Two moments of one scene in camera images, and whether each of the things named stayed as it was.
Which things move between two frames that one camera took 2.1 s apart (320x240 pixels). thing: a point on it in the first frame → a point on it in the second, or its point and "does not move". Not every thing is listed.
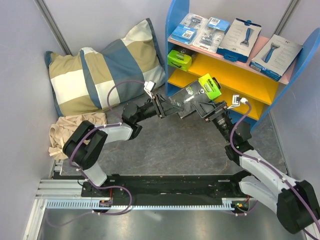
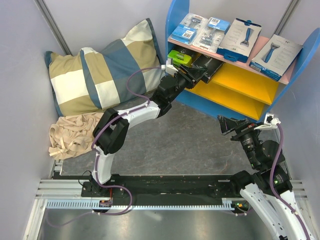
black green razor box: (179, 58) does not move
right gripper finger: (217, 104) → (242, 122)
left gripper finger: (171, 111) → (204, 77)
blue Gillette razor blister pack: (187, 29) does not move
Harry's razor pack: (239, 40) does not move
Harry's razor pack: (274, 56) does not move
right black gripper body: (208, 117) → (246, 129)
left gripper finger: (163, 100) → (193, 69)
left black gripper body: (158, 106) → (183, 81)
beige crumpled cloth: (63, 126) does not move
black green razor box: (206, 88) → (211, 65)
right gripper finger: (204, 108) → (226, 124)
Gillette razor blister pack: (209, 37) does not move
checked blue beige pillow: (96, 79) does not move
